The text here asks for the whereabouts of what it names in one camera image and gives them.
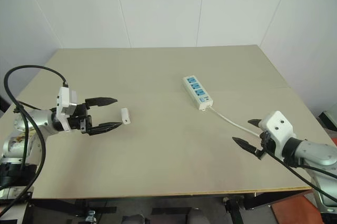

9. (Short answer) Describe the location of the orange floor mat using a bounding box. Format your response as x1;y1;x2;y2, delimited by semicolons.
270;191;321;219

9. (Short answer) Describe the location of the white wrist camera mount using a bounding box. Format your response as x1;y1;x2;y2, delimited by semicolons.
257;110;295;164
56;86;79;132

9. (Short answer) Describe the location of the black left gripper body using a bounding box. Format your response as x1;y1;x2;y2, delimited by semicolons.
67;102;93;134

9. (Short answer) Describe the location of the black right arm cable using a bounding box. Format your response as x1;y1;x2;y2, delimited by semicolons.
261;139;337;210

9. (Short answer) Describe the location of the white power cord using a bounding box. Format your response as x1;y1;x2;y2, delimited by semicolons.
209;106;262;138

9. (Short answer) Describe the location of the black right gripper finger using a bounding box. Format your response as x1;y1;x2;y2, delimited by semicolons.
247;119;264;130
232;137;261;157

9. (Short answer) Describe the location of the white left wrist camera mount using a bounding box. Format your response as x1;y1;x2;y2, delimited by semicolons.
56;86;79;132

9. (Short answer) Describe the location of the white power strip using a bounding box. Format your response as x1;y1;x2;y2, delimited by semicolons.
182;75;214;112

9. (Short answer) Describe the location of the black table frame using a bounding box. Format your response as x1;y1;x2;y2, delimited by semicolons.
27;189;313;224

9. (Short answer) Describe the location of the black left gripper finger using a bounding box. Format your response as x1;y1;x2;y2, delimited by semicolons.
88;122;123;136
84;97;118;109

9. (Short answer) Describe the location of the white plug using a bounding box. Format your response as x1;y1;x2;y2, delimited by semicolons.
120;107;131;125

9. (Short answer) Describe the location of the black box with grey top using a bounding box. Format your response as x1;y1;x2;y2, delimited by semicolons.
318;110;337;133

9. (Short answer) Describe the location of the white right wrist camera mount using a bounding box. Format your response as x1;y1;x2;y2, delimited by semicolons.
257;110;295;164

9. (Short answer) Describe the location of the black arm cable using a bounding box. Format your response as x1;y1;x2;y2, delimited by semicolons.
261;139;337;210
0;65;70;216

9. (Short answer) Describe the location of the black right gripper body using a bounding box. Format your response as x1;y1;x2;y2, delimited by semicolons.
254;129;275;162

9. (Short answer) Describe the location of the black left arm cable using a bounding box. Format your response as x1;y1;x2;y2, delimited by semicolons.
0;65;70;216

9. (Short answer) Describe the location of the dark rounded shape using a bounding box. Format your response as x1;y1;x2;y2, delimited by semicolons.
186;207;204;224

